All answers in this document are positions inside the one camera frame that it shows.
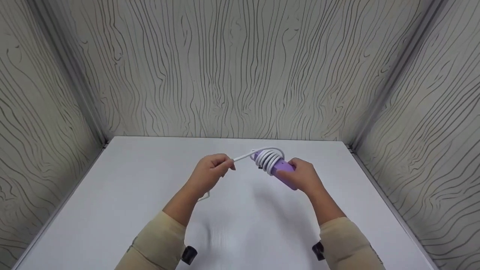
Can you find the person's right hand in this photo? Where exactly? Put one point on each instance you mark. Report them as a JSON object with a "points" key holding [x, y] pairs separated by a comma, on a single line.
{"points": [[307, 178]]}

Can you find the person's left hand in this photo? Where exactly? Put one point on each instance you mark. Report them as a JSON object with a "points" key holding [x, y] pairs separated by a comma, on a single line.
{"points": [[205, 176]]}

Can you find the person's right thumb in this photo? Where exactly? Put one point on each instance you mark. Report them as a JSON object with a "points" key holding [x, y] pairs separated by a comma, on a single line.
{"points": [[295, 164]]}

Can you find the person's left fingers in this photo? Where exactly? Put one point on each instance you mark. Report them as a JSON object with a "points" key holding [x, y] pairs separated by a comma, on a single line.
{"points": [[224, 164]]}

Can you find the person's right fingers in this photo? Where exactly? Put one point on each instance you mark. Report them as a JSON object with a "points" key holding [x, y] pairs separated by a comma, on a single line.
{"points": [[293, 185]]}

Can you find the purple handheld device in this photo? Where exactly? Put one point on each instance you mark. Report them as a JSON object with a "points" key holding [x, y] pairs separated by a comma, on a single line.
{"points": [[282, 170]]}

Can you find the person's right forearm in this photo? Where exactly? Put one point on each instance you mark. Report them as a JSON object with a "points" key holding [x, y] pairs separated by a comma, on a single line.
{"points": [[341, 232]]}

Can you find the person's left forearm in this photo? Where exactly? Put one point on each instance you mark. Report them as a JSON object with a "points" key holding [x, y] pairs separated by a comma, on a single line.
{"points": [[168, 232]]}

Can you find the black wrist band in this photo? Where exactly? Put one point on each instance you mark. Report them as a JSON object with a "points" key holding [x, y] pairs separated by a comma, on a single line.
{"points": [[318, 251], [189, 255]]}

